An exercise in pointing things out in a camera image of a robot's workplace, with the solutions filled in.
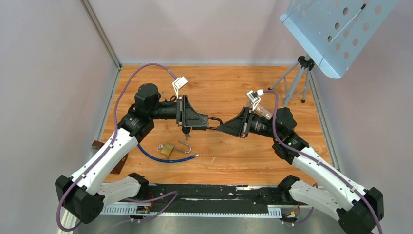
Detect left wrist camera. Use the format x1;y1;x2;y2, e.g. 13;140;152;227
172;76;188;97

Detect blue music stand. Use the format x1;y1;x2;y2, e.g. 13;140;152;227
267;0;399;107

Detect brown wooden block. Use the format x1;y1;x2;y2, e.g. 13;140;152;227
91;140;129;175

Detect brass padlock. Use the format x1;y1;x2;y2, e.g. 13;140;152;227
157;141;192;157

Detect glitter microphone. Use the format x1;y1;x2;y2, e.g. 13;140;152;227
254;104;273;120

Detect blue cable lock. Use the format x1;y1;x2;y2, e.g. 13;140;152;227
137;144;201;164

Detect small black padlock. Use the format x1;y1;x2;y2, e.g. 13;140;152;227
192;117;223;131

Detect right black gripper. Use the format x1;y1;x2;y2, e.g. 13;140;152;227
215;107;280;140

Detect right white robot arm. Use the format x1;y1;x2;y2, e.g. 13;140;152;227
217;107;384;234

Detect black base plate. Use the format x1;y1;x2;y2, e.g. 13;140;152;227
132;184;298;214

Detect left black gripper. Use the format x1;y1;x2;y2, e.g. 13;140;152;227
150;95;209;127

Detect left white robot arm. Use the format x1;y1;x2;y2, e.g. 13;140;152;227
55;83;209;224

